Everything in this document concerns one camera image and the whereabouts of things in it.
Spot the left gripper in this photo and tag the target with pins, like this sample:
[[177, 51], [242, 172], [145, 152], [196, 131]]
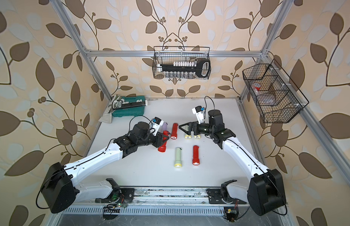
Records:
[[158, 141]]

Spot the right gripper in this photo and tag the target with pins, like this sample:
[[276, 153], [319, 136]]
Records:
[[185, 129]]

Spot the red flashlight back row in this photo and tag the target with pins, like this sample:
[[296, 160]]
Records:
[[174, 131]]

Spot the purple flashlight back row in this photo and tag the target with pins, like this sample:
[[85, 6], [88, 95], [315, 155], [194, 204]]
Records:
[[164, 126]]

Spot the green flashlight front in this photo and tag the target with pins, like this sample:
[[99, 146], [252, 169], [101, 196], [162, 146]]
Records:
[[178, 162]]

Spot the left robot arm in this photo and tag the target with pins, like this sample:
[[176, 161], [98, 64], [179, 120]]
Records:
[[61, 186]]

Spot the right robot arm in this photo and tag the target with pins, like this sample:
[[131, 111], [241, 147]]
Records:
[[265, 192]]

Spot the green tool case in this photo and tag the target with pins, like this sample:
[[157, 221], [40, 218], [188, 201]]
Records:
[[136, 111]]

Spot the socket set on case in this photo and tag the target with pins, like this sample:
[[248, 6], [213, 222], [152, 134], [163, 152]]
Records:
[[122, 104]]

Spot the folded paper manual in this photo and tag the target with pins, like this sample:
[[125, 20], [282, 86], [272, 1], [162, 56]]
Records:
[[107, 115]]

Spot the socket set in basket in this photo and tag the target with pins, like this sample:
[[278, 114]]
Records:
[[199, 68]]

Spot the red item in basket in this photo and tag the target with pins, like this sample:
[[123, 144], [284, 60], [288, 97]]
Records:
[[256, 86]]

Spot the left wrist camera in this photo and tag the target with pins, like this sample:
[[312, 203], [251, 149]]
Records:
[[156, 124]]

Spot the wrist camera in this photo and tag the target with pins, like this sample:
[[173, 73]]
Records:
[[200, 113], [156, 124]]

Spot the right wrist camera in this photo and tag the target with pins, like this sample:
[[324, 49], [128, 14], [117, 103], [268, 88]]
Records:
[[200, 113]]

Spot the black wire basket centre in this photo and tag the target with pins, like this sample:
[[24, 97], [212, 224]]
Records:
[[167, 54]]

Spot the black wire basket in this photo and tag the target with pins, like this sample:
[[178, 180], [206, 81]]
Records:
[[280, 98], [167, 54]]

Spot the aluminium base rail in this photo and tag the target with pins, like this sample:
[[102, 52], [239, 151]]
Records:
[[163, 201]]

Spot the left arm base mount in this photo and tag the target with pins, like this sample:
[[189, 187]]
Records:
[[117, 194]]

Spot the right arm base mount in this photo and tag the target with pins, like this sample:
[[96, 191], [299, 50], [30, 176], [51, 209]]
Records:
[[230, 192]]

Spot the black wire basket right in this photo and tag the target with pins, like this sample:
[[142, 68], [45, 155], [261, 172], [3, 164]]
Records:
[[280, 98]]

